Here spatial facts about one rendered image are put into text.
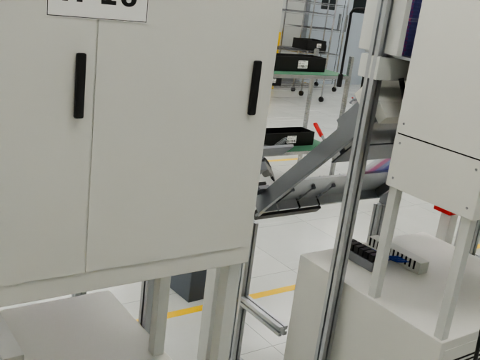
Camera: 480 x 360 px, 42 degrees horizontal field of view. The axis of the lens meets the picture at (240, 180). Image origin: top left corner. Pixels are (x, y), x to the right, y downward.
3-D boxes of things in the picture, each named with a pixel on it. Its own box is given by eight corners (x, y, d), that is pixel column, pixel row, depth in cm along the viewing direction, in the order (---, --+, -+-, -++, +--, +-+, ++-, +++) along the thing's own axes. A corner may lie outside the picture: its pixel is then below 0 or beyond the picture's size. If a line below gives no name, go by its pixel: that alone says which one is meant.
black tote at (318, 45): (306, 50, 909) (308, 40, 904) (291, 46, 930) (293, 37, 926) (325, 51, 934) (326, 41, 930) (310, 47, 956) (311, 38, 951)
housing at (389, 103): (370, 130, 202) (353, 93, 206) (463, 126, 230) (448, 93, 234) (386, 117, 196) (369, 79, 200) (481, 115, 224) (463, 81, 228)
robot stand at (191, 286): (169, 287, 327) (178, 187, 311) (198, 281, 338) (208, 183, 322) (188, 303, 314) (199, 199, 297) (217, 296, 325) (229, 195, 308)
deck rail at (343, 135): (258, 213, 251) (253, 199, 253) (261, 213, 253) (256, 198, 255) (372, 121, 198) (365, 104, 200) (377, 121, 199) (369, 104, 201)
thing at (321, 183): (261, 206, 253) (258, 198, 254) (376, 191, 290) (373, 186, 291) (286, 185, 238) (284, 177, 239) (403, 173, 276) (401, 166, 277)
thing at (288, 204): (261, 213, 253) (256, 196, 255) (376, 198, 290) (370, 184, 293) (263, 211, 252) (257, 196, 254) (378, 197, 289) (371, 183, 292)
